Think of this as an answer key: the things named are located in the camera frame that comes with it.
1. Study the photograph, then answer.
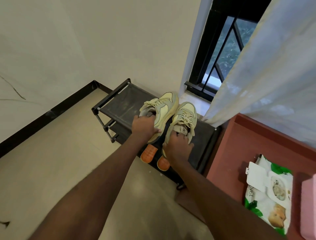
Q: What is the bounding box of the person's left hand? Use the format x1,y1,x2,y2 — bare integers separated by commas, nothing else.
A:
131,114,161,142

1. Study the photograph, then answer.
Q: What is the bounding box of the person's right hand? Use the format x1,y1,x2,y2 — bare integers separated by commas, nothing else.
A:
163,132,195,167

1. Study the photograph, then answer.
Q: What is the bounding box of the cream yellow sneaker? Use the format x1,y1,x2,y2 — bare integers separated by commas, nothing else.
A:
139,92,179,144
163,102,197,159

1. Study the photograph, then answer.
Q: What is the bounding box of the person's right forearm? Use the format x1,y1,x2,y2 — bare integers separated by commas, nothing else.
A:
170,158,287,240

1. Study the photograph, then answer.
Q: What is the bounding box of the person's left forearm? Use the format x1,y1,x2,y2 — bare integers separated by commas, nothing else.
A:
28,135,149,240

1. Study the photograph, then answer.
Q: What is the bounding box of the orange shoe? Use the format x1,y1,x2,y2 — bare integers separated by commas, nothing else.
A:
140,145,158,164
157,156,171,171

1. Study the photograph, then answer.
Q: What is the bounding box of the black fabric shoe rack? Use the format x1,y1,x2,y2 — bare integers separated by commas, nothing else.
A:
92,79,222,190

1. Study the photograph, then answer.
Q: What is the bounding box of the reddish brown table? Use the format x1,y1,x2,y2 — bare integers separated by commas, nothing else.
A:
206,113,316,240

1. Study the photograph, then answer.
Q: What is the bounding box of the white sheer curtain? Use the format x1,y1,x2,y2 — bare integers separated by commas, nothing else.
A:
202,0,316,149
178,0,213,97

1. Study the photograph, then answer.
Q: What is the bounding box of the white green wet wipes packet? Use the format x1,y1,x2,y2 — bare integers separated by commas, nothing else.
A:
244,154,294,235

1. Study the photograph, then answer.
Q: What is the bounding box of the black framed window with grille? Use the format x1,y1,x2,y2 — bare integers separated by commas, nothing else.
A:
185,0,272,102

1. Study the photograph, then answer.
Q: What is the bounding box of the pink box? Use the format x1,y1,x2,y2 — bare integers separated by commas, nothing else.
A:
300,174,316,240

